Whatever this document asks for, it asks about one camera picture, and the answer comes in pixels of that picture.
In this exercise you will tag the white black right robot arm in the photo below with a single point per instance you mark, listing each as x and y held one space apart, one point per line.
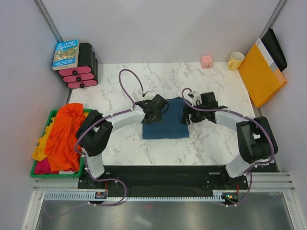
256 141

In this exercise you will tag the pink cube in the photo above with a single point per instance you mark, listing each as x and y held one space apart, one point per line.
206 62

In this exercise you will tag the white grey document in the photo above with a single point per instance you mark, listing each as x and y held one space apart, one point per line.
266 55

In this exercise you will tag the orange t shirt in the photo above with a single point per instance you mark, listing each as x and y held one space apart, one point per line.
61 140

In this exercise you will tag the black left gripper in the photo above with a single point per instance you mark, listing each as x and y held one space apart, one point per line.
158 119

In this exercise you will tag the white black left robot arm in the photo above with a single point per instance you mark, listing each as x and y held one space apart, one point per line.
94 133

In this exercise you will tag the magenta t shirt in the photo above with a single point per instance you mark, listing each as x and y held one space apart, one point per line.
42 167

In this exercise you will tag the black pink drawer unit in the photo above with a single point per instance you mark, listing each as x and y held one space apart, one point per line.
86 73

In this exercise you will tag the blue t shirt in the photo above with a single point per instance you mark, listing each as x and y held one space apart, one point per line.
170 127

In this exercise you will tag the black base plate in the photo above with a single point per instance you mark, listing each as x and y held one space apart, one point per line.
163 180

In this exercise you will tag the yellow t shirt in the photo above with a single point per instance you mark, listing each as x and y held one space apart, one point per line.
39 152

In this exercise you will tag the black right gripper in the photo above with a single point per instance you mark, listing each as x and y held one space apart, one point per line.
187 110

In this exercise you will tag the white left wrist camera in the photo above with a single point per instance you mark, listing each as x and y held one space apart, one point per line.
148 95

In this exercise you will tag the white slotted cable duct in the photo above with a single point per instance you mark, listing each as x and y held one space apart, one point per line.
103 196

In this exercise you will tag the treehouse paperback book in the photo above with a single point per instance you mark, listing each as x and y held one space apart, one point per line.
66 55

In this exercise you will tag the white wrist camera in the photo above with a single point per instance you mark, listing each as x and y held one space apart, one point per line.
148 95
196 98

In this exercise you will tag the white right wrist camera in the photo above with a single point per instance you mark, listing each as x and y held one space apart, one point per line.
196 98

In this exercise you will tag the yellow mug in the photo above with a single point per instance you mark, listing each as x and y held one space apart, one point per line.
235 60

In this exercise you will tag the orange folder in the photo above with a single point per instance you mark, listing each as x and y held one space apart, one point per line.
261 83

